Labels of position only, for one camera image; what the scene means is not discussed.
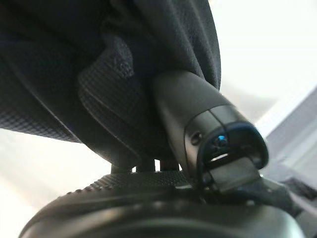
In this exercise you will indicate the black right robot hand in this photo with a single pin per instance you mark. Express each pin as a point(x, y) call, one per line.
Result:
point(173, 210)

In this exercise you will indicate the black garment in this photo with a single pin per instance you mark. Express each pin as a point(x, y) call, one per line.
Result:
point(74, 74)

